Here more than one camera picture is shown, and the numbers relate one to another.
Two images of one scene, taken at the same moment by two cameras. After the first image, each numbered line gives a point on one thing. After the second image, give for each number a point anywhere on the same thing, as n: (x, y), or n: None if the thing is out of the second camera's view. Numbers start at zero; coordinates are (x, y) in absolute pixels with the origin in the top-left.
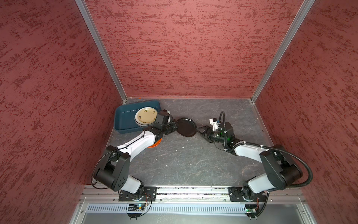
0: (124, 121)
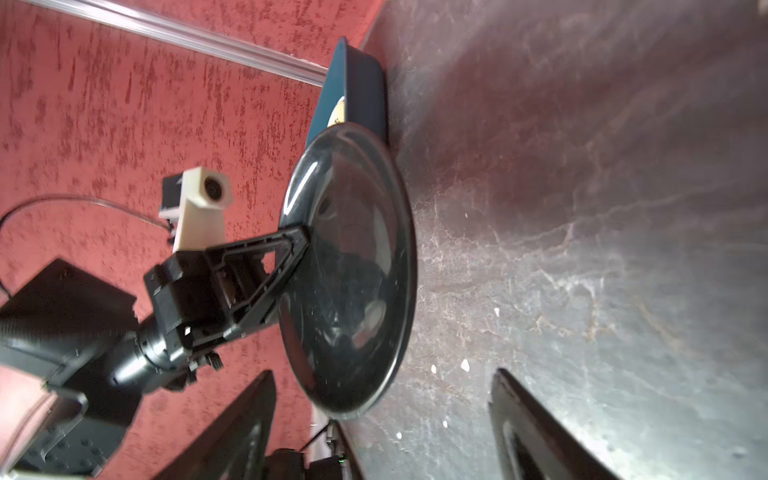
0: (359, 77)
